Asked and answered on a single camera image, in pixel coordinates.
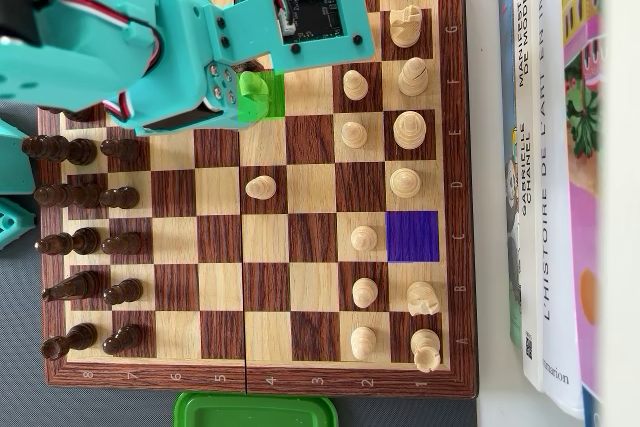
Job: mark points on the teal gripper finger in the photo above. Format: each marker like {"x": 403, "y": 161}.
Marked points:
{"x": 224, "y": 84}

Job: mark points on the white wooden bishop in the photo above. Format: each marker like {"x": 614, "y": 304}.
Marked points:
{"x": 255, "y": 94}
{"x": 412, "y": 78}

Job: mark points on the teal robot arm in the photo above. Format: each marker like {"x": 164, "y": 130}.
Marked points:
{"x": 75, "y": 62}

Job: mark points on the white wooden pawn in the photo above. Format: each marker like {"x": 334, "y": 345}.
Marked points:
{"x": 362, "y": 342}
{"x": 260, "y": 188}
{"x": 363, "y": 238}
{"x": 354, "y": 133}
{"x": 355, "y": 86}
{"x": 365, "y": 292}

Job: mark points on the wooden chessboard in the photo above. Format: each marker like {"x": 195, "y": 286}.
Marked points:
{"x": 310, "y": 227}

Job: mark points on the white wooden knight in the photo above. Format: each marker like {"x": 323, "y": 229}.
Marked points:
{"x": 405, "y": 29}
{"x": 422, "y": 297}

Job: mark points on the dark wooden queen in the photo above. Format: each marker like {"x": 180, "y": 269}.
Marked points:
{"x": 65, "y": 195}

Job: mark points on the dark wooden bishop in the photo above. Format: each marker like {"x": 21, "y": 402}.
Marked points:
{"x": 70, "y": 243}

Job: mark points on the dark wooden knight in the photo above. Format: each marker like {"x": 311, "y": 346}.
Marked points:
{"x": 75, "y": 287}

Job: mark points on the dark wooden rook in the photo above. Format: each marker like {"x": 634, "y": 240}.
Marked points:
{"x": 70, "y": 339}

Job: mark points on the green plastic tray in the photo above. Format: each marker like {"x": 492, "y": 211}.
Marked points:
{"x": 250, "y": 414}

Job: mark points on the white wooden rook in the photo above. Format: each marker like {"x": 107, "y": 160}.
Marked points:
{"x": 425, "y": 349}

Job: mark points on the white Gabrielle Chanel book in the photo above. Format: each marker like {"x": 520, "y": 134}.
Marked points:
{"x": 532, "y": 257}

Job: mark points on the teal camera mount with board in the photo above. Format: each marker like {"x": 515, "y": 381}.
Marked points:
{"x": 245, "y": 27}

